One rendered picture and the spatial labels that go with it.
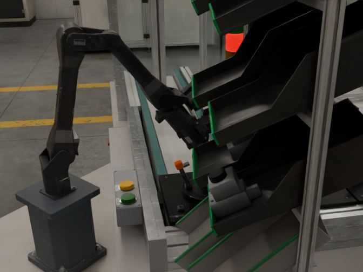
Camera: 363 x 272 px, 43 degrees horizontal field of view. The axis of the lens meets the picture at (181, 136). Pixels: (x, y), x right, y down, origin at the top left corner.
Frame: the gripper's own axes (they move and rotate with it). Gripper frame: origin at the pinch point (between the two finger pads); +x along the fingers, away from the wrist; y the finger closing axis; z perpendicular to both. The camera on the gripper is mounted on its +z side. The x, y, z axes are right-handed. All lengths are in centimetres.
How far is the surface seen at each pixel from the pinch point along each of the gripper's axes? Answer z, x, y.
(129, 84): -20, 1, 100
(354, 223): 19.2, 32.4, -16.2
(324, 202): 16.5, 25.6, -11.1
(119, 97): -24, -3, 81
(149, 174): -19.4, 1.1, 14.7
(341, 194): 21.3, 29.1, -8.2
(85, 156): -103, 59, 221
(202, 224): -8.8, 1.1, -21.7
